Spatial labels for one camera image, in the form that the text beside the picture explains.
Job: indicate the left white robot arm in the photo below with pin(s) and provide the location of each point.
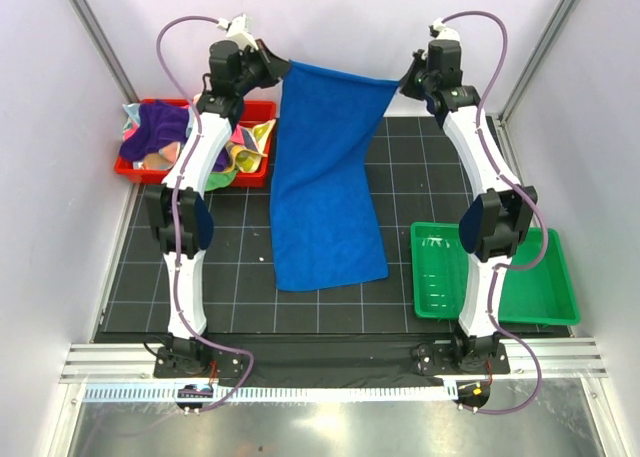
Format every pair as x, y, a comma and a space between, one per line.
179, 219

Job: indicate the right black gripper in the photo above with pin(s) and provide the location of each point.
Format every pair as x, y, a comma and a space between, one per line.
407, 83

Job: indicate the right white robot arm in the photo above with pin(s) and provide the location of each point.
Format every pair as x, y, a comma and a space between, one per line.
497, 221

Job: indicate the pastel patterned towel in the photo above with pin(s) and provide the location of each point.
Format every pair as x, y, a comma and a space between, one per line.
137, 123

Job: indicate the aluminium front rail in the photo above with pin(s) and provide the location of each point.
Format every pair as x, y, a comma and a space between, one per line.
557, 358

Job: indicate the perforated cable duct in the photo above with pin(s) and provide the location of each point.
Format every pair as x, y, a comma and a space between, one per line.
184, 393

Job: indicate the purple towel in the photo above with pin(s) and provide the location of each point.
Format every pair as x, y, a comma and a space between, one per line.
160, 125

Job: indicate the left aluminium frame post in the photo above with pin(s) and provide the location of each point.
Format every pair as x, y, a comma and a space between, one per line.
97, 35

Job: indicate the green plastic bin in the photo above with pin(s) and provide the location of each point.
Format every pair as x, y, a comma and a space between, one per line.
542, 295

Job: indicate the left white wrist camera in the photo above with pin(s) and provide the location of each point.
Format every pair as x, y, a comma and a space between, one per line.
237, 31

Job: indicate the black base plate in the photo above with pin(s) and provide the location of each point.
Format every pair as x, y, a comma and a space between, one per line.
307, 360

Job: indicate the aluminium frame post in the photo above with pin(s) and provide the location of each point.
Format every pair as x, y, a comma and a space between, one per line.
97, 35
551, 32

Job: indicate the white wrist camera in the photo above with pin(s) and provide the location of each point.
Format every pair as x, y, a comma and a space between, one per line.
439, 30
237, 31

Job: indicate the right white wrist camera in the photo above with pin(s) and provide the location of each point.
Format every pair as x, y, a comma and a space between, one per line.
439, 30

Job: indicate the black grid mat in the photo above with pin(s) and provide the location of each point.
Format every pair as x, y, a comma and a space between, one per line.
414, 175

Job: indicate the blue towel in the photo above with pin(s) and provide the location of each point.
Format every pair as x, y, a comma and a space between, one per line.
324, 228

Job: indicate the red plastic bin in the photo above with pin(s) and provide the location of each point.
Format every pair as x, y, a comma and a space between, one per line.
255, 112

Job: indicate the yellow patterned towel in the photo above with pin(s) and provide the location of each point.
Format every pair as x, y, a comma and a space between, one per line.
246, 149

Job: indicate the green towel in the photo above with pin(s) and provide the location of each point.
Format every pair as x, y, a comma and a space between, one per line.
219, 180

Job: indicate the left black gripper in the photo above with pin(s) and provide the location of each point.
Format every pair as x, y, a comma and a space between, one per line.
274, 66

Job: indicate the right aluminium frame post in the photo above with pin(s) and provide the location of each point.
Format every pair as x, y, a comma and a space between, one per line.
551, 32

